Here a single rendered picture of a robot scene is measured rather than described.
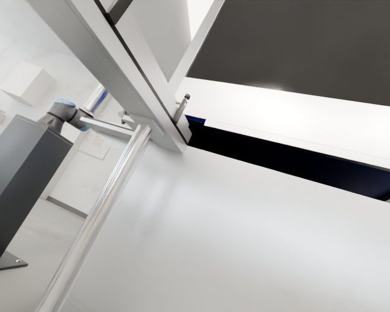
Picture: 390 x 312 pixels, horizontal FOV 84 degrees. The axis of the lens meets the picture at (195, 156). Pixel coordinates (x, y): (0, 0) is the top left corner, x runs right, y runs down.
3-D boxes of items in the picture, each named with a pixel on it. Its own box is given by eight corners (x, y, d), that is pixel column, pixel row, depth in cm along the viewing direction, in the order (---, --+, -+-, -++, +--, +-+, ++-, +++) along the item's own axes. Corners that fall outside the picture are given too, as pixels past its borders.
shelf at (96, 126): (196, 187, 154) (197, 185, 155) (155, 142, 93) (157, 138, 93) (143, 168, 173) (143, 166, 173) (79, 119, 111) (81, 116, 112)
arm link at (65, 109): (44, 111, 142) (56, 95, 146) (64, 123, 151) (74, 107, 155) (49, 111, 134) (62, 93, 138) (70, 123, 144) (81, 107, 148)
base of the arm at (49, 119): (29, 119, 134) (38, 106, 137) (46, 130, 148) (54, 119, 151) (47, 127, 131) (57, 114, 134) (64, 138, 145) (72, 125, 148)
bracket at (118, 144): (139, 173, 102) (151, 149, 106) (136, 170, 100) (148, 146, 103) (89, 153, 115) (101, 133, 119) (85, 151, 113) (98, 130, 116)
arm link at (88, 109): (62, 120, 151) (108, 60, 161) (82, 132, 162) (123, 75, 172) (67, 122, 143) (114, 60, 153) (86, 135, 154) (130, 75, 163)
